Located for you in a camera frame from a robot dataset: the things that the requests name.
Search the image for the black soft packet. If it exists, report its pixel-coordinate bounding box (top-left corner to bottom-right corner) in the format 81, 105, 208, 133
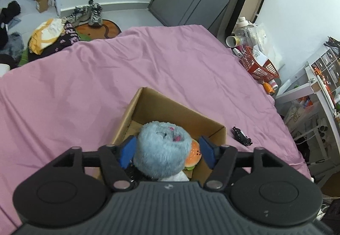
125, 162, 142, 183

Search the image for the small open cardboard box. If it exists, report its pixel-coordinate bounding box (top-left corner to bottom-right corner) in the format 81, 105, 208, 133
36, 0, 50, 13

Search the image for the round brown rug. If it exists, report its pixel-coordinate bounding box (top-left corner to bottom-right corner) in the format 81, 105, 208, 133
75, 19, 122, 42

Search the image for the yellow white bag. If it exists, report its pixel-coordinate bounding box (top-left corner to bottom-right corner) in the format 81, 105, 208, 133
28, 18, 65, 55

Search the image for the blue-grey fluffy plush toy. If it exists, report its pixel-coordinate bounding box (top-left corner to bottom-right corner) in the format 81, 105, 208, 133
133, 121, 192, 179

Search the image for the dark printed cloth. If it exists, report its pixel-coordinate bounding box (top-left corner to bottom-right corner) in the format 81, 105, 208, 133
28, 21, 80, 62

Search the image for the brown cardboard box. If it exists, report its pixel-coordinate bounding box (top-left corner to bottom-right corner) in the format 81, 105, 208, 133
97, 87, 227, 188

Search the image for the pink bed sheet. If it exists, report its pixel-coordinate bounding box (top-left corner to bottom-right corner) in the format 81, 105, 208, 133
0, 25, 311, 227

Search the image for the white plastic bag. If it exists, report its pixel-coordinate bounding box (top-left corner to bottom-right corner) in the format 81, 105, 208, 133
254, 25, 286, 71

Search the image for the grey furry cloth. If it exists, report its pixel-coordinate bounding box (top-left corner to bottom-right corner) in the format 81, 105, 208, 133
0, 33, 25, 63

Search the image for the burger plush toy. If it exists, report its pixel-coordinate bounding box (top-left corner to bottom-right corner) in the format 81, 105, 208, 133
183, 139, 201, 171

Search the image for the grey drawer organizer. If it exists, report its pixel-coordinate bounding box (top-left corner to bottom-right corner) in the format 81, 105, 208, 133
307, 48, 340, 87

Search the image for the clear water bottle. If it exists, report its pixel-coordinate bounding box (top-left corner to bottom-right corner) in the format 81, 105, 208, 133
234, 17, 258, 47

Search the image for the black top desk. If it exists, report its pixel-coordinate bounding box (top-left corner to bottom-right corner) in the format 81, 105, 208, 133
275, 65, 340, 146

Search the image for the black cloth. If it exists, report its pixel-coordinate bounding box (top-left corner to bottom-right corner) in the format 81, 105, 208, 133
0, 1, 21, 47

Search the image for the white soft pouch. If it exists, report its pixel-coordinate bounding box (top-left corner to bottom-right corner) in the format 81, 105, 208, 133
159, 171, 190, 182

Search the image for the paper bag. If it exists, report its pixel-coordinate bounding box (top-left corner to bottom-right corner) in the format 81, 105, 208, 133
285, 104, 306, 129

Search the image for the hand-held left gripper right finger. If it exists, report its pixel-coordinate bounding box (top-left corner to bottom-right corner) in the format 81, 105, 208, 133
199, 136, 289, 193

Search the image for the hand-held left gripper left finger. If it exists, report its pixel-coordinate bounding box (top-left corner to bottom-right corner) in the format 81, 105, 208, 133
49, 136, 139, 193

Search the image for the paper cup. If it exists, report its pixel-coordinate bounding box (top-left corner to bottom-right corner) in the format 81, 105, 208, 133
226, 35, 245, 48

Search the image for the orange bottle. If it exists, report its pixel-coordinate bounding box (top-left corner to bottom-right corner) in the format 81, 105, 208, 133
263, 81, 275, 96

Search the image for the red plastic basket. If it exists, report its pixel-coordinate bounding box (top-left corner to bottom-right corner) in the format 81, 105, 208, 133
240, 46, 280, 82

